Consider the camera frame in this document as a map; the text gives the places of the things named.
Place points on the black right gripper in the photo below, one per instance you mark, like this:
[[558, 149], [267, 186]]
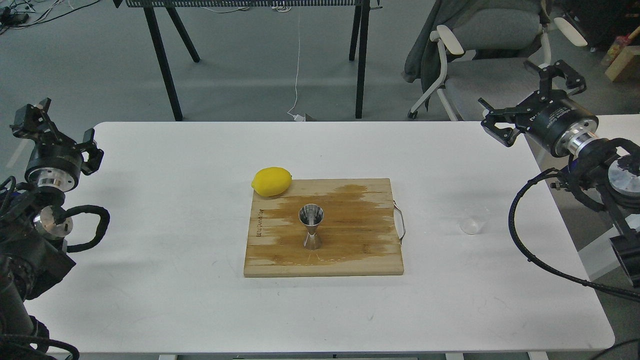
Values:
[[553, 120]]

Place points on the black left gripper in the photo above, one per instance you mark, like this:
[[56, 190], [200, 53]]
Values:
[[54, 162]]

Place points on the small clear glass cup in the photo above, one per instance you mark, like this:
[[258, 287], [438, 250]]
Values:
[[472, 226]]

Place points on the steel double jigger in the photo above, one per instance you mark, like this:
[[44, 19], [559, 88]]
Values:
[[311, 216]]

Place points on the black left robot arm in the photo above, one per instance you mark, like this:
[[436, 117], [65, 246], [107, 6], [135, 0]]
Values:
[[37, 235]]

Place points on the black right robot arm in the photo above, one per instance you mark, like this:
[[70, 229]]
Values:
[[601, 174]]

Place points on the grey office chair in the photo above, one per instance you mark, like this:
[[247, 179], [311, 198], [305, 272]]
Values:
[[463, 79]]

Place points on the cardboard box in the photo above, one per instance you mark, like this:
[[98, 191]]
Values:
[[622, 58]]

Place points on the wooden cutting board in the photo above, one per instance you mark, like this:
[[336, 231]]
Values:
[[358, 232]]

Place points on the yellow lemon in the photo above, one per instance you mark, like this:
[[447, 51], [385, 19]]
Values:
[[271, 181]]

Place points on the black metal table frame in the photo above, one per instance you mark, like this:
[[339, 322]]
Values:
[[256, 47]]

